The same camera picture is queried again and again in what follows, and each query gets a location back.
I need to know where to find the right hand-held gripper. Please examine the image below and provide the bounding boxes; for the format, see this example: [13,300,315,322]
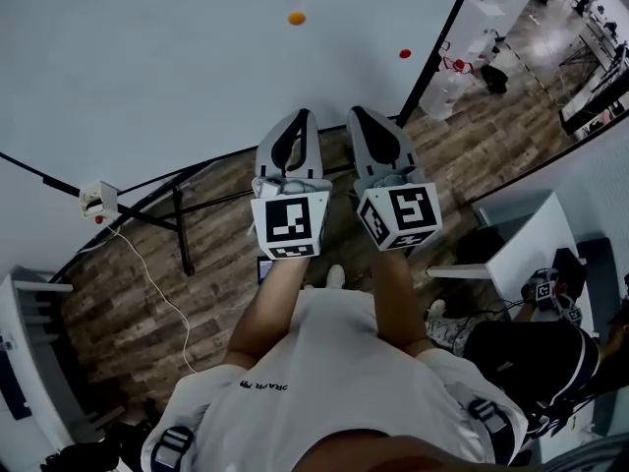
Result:
[347,105,443,253]

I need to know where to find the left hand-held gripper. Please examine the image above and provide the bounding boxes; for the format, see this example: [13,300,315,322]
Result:
[250,109,333,261]

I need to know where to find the person's left forearm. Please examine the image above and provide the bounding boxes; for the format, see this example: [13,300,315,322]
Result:
[226,256,311,368]

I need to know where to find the person's right forearm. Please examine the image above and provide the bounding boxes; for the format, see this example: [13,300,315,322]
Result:
[368,248,433,353]

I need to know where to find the black bag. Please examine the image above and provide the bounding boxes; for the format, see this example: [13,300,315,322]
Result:
[480,64,509,95]

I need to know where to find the black whiteboard stand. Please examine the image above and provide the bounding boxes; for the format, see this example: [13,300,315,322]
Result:
[115,113,412,277]

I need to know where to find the black round bin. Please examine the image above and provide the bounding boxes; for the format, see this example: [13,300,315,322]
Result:
[456,226,507,265]

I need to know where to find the white desk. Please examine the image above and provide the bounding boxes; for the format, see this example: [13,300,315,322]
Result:
[426,190,615,466]

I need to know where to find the black box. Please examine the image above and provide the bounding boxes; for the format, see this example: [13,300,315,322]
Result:
[552,247,589,294]

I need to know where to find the person's white t-shirt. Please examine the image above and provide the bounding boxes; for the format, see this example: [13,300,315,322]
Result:
[142,285,530,472]

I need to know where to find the black desk mat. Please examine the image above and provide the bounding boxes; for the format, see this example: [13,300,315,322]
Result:
[577,237,615,333]

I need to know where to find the white shelf unit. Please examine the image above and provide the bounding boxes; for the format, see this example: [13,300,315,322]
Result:
[0,265,75,461]

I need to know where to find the black chair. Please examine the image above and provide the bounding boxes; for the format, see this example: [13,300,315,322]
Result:
[46,400,163,472]

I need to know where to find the dark blue panel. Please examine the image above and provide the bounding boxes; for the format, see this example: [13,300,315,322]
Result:
[0,349,33,420]

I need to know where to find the white switch box red button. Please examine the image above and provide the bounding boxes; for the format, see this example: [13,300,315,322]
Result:
[79,180,120,225]

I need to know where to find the thin white cable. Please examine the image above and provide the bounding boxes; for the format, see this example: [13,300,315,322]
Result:
[73,221,199,374]

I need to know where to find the black frame table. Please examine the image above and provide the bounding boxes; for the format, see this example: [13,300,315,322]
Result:
[559,41,629,137]

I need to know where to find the grey harness strap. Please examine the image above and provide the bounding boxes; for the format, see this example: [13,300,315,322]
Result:
[449,381,522,466]
[149,425,196,472]

